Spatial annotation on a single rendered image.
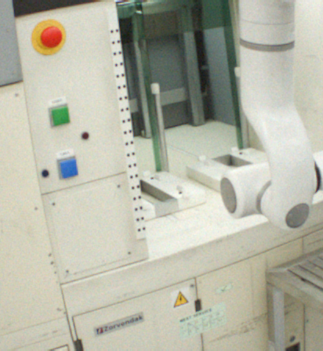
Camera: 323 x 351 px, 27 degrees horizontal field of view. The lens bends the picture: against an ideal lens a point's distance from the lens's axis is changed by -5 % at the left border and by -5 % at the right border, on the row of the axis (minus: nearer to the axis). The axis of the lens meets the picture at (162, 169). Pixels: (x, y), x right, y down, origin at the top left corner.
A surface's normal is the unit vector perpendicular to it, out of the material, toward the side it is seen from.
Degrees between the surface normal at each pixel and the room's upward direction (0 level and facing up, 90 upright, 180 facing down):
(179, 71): 90
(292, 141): 59
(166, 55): 90
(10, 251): 90
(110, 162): 90
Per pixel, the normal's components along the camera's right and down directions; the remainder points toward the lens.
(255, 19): -0.50, 0.41
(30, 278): 0.45, 0.22
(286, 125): 0.23, -0.38
